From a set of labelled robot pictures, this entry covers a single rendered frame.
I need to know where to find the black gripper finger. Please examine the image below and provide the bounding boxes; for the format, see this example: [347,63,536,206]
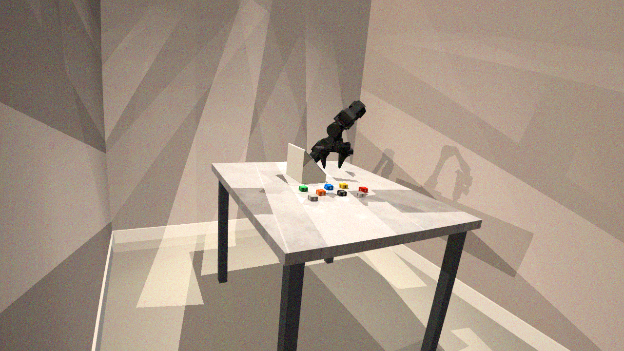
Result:
[338,153,350,169]
[317,153,328,169]

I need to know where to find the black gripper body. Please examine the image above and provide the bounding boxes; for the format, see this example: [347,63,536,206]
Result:
[313,136,353,155]

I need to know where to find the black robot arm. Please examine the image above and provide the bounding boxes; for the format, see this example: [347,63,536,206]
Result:
[309,100,366,163]

